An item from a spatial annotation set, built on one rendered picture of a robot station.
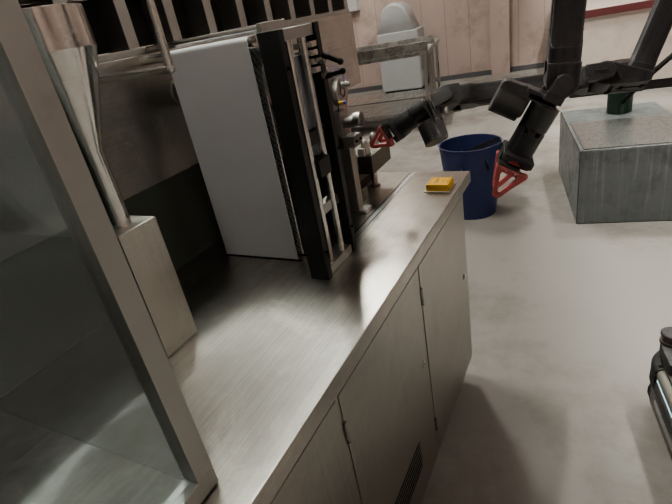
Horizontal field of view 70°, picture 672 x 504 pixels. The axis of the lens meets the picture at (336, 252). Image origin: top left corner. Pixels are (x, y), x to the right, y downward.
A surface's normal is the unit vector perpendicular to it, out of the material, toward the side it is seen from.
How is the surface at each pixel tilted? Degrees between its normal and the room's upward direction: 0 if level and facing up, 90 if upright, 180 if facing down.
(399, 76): 90
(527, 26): 90
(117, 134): 90
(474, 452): 0
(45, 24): 90
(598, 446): 0
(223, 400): 0
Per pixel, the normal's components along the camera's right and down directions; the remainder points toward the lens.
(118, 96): 0.88, 0.06
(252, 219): -0.44, 0.47
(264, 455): -0.17, -0.88
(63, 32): 0.75, 0.17
